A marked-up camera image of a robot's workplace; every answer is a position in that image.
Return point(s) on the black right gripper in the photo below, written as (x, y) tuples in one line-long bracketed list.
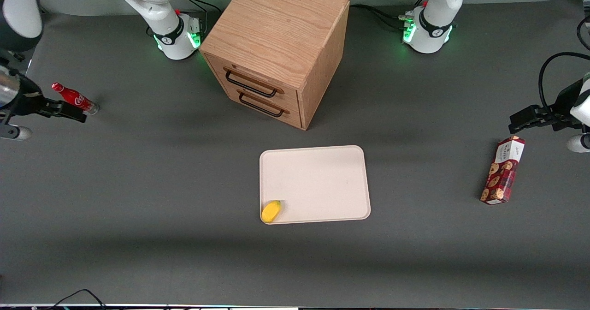
[(26, 98)]

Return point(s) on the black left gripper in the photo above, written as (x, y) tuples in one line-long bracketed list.
[(563, 103)]

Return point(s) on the red coke bottle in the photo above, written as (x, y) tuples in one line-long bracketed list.
[(73, 96)]

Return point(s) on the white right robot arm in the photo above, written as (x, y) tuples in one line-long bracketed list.
[(162, 38)]

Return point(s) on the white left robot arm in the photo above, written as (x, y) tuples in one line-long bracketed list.
[(431, 38)]

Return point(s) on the beige plastic tray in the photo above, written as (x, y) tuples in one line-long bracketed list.
[(318, 183)]

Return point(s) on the red cookie box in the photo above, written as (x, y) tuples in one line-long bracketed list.
[(502, 171)]

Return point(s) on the wooden drawer cabinet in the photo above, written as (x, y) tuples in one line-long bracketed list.
[(276, 28)]

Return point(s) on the yellow toy mango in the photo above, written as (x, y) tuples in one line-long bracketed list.
[(270, 211)]

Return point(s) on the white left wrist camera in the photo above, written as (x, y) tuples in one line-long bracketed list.
[(578, 143)]

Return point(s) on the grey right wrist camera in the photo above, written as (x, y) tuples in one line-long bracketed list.
[(14, 132)]

